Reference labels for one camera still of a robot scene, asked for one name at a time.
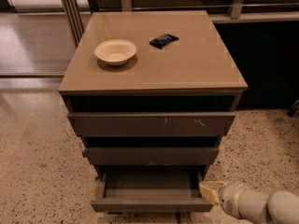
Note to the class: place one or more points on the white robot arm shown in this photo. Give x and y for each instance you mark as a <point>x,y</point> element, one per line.
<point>279,207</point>

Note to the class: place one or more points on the white paper bowl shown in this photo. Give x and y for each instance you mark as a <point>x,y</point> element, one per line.
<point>115,52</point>

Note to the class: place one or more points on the black snack bar wrapper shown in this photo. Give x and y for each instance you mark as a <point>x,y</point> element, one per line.
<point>163,40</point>

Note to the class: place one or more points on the grey drawer cabinet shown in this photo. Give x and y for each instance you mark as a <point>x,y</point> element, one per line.
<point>196,73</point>

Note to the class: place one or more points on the grey middle drawer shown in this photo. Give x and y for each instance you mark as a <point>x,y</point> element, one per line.
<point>151,155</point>

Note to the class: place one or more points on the blue tape piece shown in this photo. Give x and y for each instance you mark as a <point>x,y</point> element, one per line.
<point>84,155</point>

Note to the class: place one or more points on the grey bottom drawer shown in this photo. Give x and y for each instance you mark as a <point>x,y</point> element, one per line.
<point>150,189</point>

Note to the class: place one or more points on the grey drawer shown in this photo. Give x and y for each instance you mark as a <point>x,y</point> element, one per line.
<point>150,189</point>
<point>169,124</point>
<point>151,155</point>

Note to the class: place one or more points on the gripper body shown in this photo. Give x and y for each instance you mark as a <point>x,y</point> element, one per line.
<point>229,197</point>

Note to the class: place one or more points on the grey top drawer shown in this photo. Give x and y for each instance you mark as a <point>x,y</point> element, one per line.
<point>169,124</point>

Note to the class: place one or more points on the metal railing shelf frame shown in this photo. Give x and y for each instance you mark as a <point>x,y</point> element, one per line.
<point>220,11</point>

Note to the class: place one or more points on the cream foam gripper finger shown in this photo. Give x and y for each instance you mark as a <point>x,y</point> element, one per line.
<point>210,190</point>

